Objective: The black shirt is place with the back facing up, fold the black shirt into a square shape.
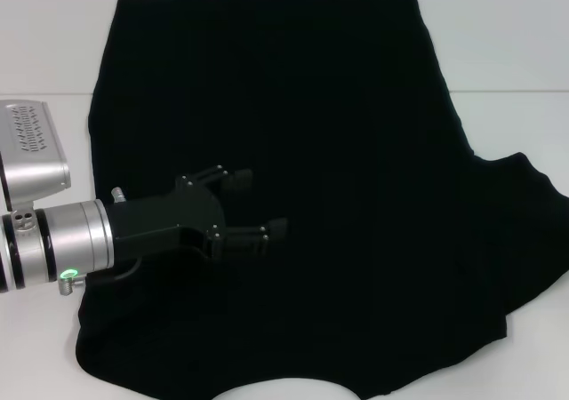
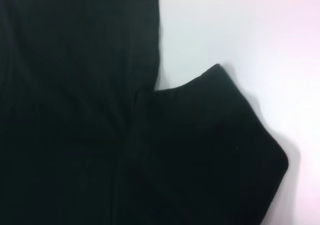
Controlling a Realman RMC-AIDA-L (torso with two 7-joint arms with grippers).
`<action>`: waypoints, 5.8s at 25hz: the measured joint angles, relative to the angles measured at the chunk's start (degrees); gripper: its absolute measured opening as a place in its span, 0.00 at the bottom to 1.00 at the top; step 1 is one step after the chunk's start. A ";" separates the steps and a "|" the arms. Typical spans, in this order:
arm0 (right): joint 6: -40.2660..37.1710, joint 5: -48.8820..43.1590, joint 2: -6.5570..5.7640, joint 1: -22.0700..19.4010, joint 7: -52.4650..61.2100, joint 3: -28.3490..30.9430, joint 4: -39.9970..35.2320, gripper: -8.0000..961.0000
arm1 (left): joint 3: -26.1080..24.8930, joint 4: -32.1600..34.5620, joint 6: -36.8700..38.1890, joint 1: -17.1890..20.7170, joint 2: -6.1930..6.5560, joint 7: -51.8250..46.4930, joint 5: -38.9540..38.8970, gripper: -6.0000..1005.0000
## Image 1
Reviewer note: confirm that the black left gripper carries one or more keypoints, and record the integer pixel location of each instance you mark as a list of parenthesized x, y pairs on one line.
[(169, 222)]

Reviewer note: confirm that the black shirt with white print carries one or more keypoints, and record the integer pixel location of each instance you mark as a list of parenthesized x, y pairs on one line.
[(333, 106)]

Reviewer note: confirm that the silver connector plug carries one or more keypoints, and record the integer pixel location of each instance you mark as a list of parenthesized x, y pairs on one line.
[(118, 194)]

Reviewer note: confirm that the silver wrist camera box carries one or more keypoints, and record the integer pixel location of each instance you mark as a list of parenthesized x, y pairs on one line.
[(31, 151)]

